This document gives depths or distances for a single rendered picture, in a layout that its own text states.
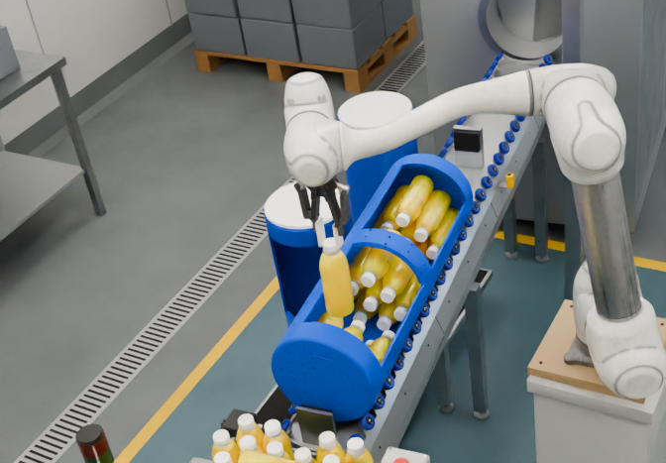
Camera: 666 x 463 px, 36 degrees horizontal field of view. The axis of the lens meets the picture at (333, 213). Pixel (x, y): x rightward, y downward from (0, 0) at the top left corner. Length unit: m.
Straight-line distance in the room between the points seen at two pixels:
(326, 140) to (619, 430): 1.13
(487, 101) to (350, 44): 3.89
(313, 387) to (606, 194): 0.92
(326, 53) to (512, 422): 2.95
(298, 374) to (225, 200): 2.86
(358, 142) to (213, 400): 2.33
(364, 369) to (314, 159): 0.69
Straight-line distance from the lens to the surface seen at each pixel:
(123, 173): 5.89
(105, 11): 6.72
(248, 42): 6.49
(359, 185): 3.90
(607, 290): 2.34
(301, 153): 2.04
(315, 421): 2.64
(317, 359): 2.57
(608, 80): 2.26
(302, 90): 2.18
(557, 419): 2.79
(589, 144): 2.05
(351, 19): 6.02
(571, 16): 3.44
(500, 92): 2.23
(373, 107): 3.87
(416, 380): 2.93
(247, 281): 4.82
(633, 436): 2.74
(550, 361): 2.72
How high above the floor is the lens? 2.89
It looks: 34 degrees down
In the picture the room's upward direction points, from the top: 9 degrees counter-clockwise
